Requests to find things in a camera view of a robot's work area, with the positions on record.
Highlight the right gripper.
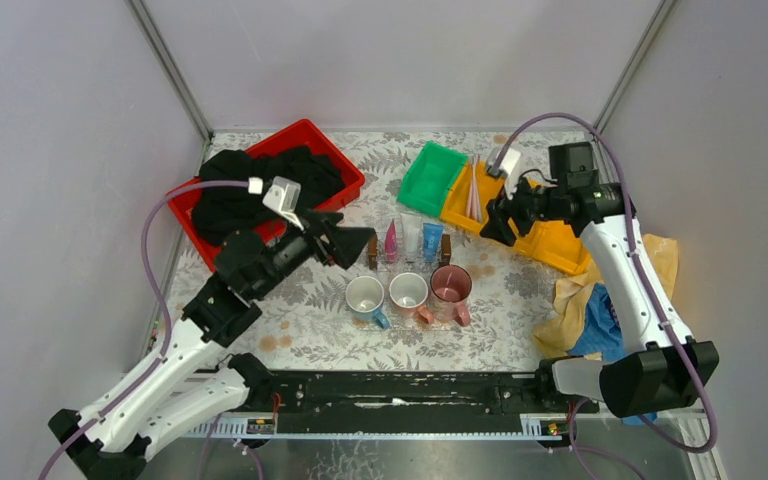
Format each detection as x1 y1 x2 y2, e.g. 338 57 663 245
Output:
479 168 565 248

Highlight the pink toothbrush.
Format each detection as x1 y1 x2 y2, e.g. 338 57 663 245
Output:
466 155 483 223

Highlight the blue toothpaste tube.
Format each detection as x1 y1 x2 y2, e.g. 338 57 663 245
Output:
422 222 444 264

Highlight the pink toothpaste tube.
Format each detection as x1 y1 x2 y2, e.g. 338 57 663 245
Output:
384 220 399 263

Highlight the white ceramic cup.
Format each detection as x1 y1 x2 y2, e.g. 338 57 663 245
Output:
345 276 390 330

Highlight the pink glossy mug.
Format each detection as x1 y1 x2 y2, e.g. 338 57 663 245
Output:
430 265 473 327

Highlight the clear acrylic toiletry tray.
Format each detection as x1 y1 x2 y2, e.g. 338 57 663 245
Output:
363 233 453 272

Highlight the white toothpaste tube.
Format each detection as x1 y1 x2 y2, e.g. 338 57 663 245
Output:
400 213 423 263

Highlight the pink patterned cup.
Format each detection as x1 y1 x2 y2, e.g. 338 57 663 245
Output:
389 272 434 325

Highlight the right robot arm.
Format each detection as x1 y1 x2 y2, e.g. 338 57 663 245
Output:
480 142 719 417

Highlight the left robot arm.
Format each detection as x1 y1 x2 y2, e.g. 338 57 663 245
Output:
49 210 375 479

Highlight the orange bin with toothpastes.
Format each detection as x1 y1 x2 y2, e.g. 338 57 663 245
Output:
488 187 545 260

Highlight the green plastic bin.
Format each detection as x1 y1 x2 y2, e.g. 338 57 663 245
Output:
397 141 468 217

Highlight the red plastic bin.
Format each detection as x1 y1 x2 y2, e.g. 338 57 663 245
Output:
168 119 365 271

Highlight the black cloth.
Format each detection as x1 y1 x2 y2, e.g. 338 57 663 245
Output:
191 145 345 246

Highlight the yellow cloth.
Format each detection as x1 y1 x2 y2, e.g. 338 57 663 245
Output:
532 233 681 362

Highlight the blue cloth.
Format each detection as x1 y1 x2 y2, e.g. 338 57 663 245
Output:
568 283 660 427

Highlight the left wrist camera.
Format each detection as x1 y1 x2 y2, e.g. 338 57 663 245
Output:
248 176 305 231

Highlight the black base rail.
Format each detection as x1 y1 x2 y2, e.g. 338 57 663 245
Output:
216 370 577 442

